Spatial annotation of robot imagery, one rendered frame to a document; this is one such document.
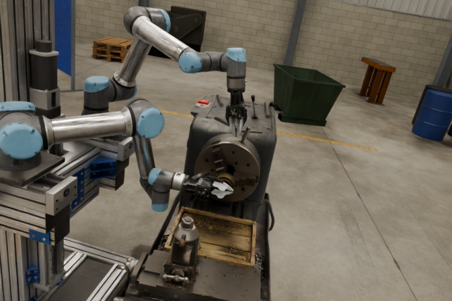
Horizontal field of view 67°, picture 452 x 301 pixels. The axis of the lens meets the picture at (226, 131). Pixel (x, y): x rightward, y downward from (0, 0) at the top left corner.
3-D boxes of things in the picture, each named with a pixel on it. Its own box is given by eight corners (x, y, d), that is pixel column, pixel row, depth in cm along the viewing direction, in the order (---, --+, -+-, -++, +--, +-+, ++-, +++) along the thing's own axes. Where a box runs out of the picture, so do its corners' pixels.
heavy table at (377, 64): (352, 89, 1047) (361, 56, 1013) (366, 91, 1047) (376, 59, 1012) (368, 102, 897) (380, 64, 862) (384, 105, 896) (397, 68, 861)
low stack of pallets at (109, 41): (108, 52, 969) (109, 35, 953) (138, 56, 971) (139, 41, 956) (91, 58, 851) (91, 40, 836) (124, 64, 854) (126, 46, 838)
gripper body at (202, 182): (208, 202, 143) (180, 196, 144) (212, 191, 151) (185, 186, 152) (210, 186, 140) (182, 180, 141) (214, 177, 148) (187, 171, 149)
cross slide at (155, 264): (144, 255, 125) (144, 245, 123) (259, 279, 123) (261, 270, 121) (126, 290, 109) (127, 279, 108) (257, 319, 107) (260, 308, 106)
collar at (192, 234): (177, 224, 114) (177, 216, 113) (200, 229, 113) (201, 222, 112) (170, 239, 106) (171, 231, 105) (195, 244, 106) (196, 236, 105)
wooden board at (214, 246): (180, 213, 163) (181, 205, 162) (254, 228, 161) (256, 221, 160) (163, 255, 135) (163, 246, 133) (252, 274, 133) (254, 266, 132)
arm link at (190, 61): (113, -2, 139) (198, 53, 119) (134, 1, 147) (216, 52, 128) (107, 26, 144) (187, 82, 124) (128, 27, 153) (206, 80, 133)
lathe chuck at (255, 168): (187, 177, 175) (212, 125, 164) (243, 202, 177) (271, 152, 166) (183, 185, 167) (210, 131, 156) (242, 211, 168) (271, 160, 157)
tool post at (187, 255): (175, 248, 117) (179, 224, 114) (197, 252, 117) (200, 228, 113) (170, 263, 110) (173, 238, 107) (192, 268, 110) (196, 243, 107)
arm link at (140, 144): (114, 94, 141) (136, 189, 164) (122, 103, 133) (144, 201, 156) (141, 87, 146) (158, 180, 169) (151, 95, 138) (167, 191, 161)
